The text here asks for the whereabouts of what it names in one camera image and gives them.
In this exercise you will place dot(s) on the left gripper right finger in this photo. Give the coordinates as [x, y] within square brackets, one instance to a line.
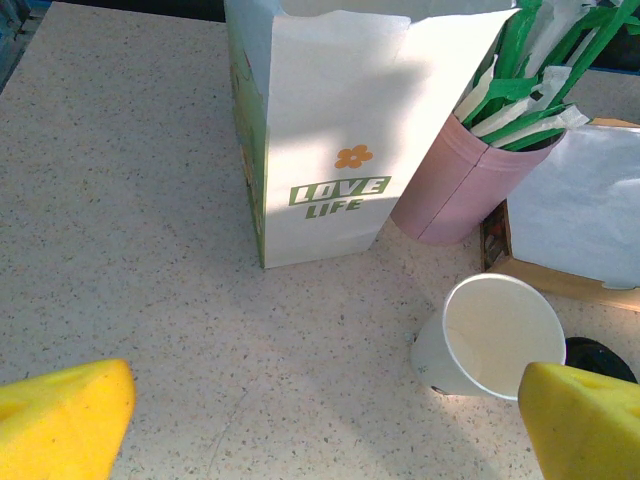
[585, 430]

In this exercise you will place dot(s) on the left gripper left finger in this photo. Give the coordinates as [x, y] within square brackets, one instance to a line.
[60, 425]

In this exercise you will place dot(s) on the black plastic cup lid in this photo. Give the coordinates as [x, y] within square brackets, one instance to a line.
[595, 357]

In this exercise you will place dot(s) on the white paper coffee cup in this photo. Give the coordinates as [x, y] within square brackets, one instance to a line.
[500, 330]

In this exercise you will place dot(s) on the white printed paper bag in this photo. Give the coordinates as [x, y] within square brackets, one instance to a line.
[330, 100]

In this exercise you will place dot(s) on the pink straw holder cup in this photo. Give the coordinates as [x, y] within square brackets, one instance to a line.
[450, 200]

